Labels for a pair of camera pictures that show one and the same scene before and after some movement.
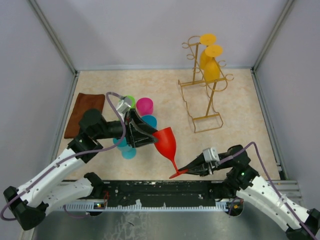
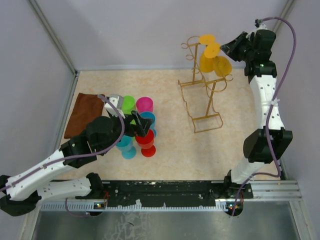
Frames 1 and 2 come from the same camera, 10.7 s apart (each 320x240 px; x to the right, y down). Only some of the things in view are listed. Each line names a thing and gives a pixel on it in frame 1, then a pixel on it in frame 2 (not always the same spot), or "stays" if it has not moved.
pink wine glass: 145,106 stays
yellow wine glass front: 211,69 to 222,66
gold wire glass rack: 208,76 stays
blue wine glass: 127,151 stays
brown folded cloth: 84,102 stays
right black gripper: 200,166 to 230,48
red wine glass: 166,143 to 147,143
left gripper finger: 140,140 to 145,124
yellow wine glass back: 207,39 stays
